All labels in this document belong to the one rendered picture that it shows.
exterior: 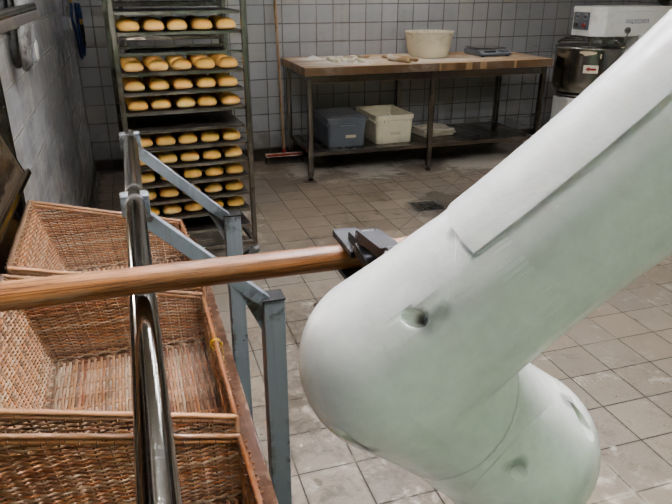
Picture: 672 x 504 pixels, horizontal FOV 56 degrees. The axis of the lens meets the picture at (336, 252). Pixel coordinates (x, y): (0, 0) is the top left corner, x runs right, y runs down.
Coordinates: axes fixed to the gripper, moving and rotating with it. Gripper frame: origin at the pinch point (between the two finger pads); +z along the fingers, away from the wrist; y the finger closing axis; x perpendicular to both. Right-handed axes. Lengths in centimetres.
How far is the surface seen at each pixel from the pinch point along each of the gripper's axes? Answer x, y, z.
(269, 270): -10.2, -0.1, -1.3
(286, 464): -1, 62, 37
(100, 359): -39, 60, 87
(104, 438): -34, 40, 28
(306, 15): 127, -3, 500
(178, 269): -19.9, -1.3, -0.7
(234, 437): -12, 46, 29
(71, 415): -39, 39, 34
